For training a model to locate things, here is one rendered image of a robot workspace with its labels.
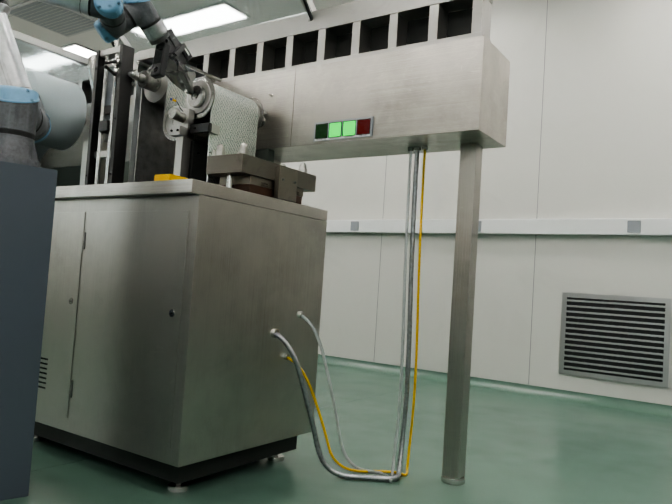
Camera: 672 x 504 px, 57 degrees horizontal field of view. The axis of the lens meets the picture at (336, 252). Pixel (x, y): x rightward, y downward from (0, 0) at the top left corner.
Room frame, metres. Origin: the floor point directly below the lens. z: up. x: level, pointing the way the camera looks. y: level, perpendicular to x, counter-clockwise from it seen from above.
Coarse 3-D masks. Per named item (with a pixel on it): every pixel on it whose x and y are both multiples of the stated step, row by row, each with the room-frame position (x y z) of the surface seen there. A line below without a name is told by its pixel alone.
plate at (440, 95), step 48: (432, 48) 2.00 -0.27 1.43; (480, 48) 1.90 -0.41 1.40; (288, 96) 2.33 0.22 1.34; (336, 96) 2.21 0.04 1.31; (384, 96) 2.09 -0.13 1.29; (432, 96) 1.99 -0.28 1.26; (480, 96) 1.90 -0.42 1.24; (288, 144) 2.32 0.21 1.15; (336, 144) 2.23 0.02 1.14; (384, 144) 2.18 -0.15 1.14; (432, 144) 2.13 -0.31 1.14; (480, 144) 2.09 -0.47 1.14
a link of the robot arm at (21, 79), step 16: (0, 0) 1.81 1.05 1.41; (0, 16) 1.82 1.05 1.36; (0, 32) 1.81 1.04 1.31; (0, 48) 1.81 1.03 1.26; (16, 48) 1.85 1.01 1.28; (0, 64) 1.81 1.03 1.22; (16, 64) 1.83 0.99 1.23; (0, 80) 1.82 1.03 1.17; (16, 80) 1.82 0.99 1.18; (48, 128) 1.90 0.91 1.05
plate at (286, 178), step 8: (280, 168) 2.08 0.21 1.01; (280, 176) 2.09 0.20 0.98; (288, 176) 2.12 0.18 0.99; (296, 176) 2.16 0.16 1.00; (280, 184) 2.09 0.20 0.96; (288, 184) 2.12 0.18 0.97; (296, 184) 2.16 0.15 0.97; (280, 192) 2.09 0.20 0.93; (288, 192) 2.13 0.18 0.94; (296, 192) 2.16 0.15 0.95; (288, 200) 2.13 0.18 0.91
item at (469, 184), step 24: (480, 168) 2.11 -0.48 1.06; (456, 216) 2.10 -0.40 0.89; (456, 240) 2.10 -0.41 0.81; (456, 264) 2.10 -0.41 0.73; (456, 288) 2.09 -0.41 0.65; (456, 312) 2.09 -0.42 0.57; (456, 336) 2.09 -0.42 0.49; (456, 360) 2.08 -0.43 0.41; (456, 384) 2.08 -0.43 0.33; (456, 408) 2.08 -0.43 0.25; (456, 432) 2.08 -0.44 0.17; (456, 456) 2.07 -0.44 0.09; (456, 480) 2.07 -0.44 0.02
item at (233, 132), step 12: (216, 120) 2.12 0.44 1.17; (228, 120) 2.17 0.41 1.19; (240, 120) 2.22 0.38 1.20; (228, 132) 2.17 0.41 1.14; (240, 132) 2.22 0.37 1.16; (252, 132) 2.27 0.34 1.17; (216, 144) 2.13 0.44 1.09; (228, 144) 2.18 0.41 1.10; (240, 144) 2.23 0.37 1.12; (252, 144) 2.28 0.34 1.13
